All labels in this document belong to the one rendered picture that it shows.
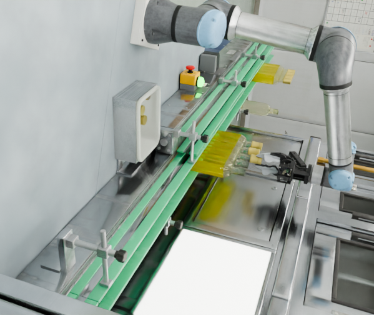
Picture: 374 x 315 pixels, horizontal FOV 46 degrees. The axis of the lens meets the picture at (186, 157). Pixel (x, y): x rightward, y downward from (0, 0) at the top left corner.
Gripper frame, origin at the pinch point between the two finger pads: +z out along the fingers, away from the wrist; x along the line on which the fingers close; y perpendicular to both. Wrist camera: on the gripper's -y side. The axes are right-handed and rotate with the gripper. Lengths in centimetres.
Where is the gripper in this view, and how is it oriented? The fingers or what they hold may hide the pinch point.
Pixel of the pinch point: (259, 160)
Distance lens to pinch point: 174.3
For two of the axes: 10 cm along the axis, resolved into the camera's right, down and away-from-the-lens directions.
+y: -3.4, 4.6, -8.2
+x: -0.5, 8.7, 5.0
